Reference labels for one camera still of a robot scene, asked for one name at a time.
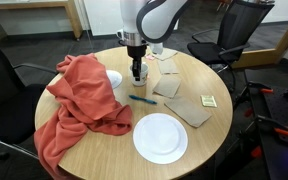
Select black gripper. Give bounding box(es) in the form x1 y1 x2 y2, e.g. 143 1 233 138
126 44 149 83

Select blue marker pen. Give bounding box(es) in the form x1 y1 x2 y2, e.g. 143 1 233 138
128 94 158 106

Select small white plate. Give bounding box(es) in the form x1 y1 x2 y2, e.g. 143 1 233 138
105 69 123 90

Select orange fleece blanket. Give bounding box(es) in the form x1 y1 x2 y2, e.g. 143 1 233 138
33 53 133 180

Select large white plate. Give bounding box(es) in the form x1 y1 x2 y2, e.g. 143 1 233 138
132 112 189 165

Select light wooden desk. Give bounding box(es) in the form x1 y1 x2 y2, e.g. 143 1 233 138
0 0 84 43

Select red stool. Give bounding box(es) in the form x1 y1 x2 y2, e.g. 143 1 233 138
216 0 232 12

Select black mesh office chair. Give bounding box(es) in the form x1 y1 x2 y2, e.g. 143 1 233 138
186 0 276 94
0 33 59 161

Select black clamp with orange handle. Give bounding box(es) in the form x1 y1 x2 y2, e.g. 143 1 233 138
238 114 288 159
233 80 275 118

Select wooden door frame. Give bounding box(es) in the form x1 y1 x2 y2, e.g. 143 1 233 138
232 4 288 69

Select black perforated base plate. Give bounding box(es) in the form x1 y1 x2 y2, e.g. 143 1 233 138
258 87 288 151

